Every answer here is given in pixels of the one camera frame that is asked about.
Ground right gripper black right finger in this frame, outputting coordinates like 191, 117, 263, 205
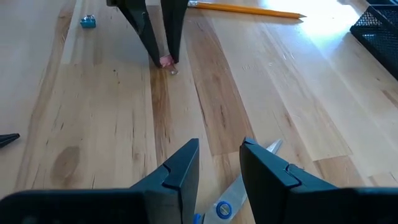
239, 137, 398, 224

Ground black mesh desk organizer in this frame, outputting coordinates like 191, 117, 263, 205
349, 0, 398, 80

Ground blue-handled scissors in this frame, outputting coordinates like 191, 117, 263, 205
192, 139, 284, 224

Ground yellow wooden pencil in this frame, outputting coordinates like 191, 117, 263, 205
187, 0, 307, 20

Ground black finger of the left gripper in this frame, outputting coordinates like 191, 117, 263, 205
160, 0, 190, 64
106, 0, 162, 68

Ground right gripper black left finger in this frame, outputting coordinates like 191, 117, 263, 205
0, 138, 200, 224

